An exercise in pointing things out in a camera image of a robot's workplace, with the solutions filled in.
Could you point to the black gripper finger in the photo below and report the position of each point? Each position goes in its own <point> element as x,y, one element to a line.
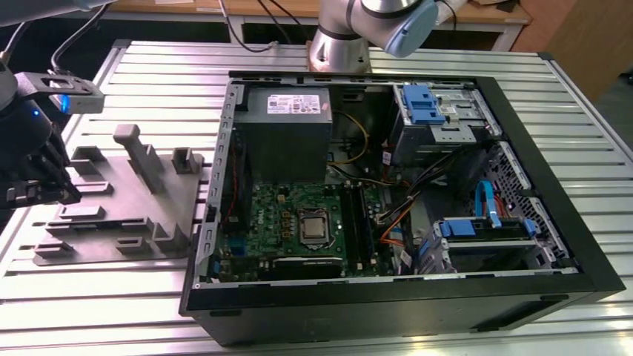
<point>61,174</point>
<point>20,196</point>

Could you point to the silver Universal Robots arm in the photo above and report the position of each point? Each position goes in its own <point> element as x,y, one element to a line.
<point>341,44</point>

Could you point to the black RAM slot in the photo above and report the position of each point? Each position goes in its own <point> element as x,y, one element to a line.
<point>349,222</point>

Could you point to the grey parts rack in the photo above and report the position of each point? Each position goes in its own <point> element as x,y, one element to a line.
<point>123,207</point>

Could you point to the green motherboard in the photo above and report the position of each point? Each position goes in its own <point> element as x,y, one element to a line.
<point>272,207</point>

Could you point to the grey power supply unit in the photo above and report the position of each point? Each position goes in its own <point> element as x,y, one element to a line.
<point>286,148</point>

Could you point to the silver CPU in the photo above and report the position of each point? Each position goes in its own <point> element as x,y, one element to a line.
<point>314,227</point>

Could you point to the black CPU socket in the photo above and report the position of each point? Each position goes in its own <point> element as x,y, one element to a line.
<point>313,243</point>

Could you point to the black graphics card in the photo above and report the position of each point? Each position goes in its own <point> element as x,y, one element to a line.
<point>306,267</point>

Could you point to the black open PC case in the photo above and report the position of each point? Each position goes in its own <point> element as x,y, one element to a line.
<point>345,308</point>

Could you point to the blue plastic drive carrier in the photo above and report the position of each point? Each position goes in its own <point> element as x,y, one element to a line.
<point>420,111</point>

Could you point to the silver metal drive cage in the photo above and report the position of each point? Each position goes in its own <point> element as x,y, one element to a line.
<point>445,141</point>

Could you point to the disk drive in blue carrier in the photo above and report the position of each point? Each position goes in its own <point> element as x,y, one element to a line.
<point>494,230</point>

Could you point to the brown wooden cabinet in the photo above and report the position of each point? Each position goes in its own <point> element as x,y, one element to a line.
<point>584,44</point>

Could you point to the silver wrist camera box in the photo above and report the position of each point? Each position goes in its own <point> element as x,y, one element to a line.
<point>84,100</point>

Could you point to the wooden desk with white frame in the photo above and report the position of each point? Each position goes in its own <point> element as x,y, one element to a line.
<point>173,7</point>

